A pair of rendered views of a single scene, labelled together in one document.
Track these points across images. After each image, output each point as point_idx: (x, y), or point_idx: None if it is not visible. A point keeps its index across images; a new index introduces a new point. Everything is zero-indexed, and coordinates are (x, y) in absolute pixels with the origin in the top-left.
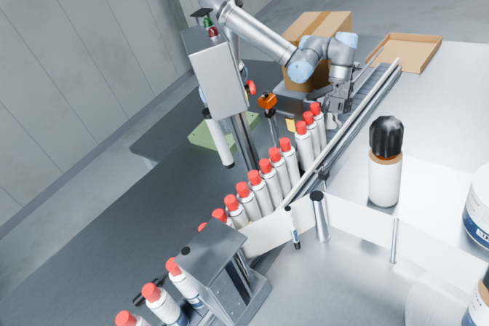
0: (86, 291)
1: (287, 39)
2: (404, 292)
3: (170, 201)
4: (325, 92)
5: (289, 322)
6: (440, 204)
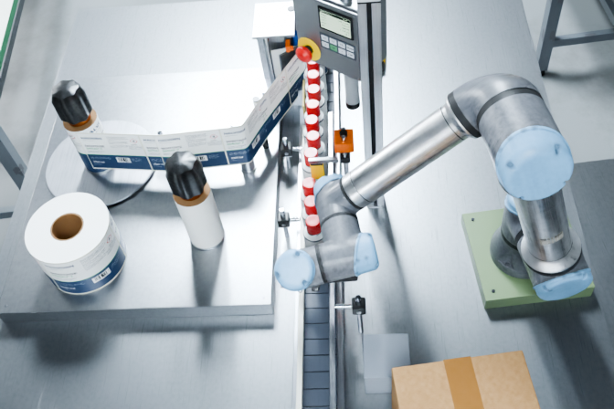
0: (443, 31)
1: (493, 358)
2: None
3: None
4: None
5: (236, 99)
6: (148, 252)
